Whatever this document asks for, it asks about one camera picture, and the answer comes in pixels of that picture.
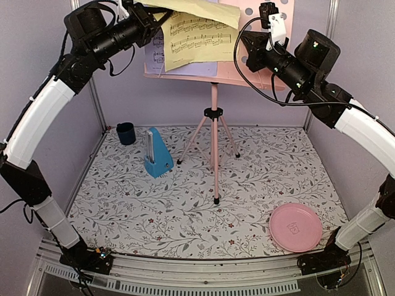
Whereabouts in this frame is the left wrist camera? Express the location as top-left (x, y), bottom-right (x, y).
top-left (117, 0), bottom-right (134, 20)

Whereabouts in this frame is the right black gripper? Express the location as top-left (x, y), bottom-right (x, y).
top-left (239, 30), bottom-right (312, 95)

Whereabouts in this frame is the blue metronome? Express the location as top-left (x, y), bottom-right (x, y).
top-left (144, 127), bottom-right (173, 178)

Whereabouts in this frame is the left black cable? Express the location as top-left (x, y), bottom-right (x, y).
top-left (58, 0), bottom-right (124, 75)

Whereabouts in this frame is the yellow sheet music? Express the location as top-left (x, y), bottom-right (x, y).
top-left (141, 1), bottom-right (241, 72)

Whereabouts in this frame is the right black cable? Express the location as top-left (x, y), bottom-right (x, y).
top-left (233, 17), bottom-right (365, 109)

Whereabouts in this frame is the left aluminium frame post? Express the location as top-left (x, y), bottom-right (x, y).
top-left (70, 0), bottom-right (107, 133)

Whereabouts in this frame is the front aluminium rail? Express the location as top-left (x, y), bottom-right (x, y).
top-left (28, 241), bottom-right (387, 295)

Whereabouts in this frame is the purple sheet music paper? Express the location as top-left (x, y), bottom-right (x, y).
top-left (144, 30), bottom-right (217, 77)

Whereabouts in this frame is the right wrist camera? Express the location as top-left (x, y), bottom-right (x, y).
top-left (259, 2), bottom-right (289, 53)

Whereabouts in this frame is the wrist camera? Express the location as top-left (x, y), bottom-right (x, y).
top-left (117, 0), bottom-right (134, 20)
top-left (259, 2), bottom-right (289, 53)

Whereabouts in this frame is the dark blue cup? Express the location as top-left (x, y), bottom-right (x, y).
top-left (116, 122), bottom-right (136, 146)

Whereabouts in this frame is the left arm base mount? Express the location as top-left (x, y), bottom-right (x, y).
top-left (59, 247), bottom-right (114, 275)

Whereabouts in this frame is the pink plate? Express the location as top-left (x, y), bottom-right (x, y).
top-left (269, 203), bottom-right (322, 253)

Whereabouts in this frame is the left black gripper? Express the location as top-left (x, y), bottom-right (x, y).
top-left (89, 1), bottom-right (174, 63)

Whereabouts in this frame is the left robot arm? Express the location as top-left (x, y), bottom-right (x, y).
top-left (1, 1), bottom-right (172, 268)

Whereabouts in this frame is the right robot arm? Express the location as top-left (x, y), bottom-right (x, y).
top-left (237, 30), bottom-right (394, 269)

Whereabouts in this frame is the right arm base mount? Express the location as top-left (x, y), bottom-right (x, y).
top-left (297, 245), bottom-right (351, 275)

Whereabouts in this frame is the pink music stand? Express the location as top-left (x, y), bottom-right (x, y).
top-left (144, 1), bottom-right (271, 204)

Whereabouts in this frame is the black cable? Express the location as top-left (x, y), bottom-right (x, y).
top-left (58, 0), bottom-right (124, 75)
top-left (233, 17), bottom-right (365, 109)

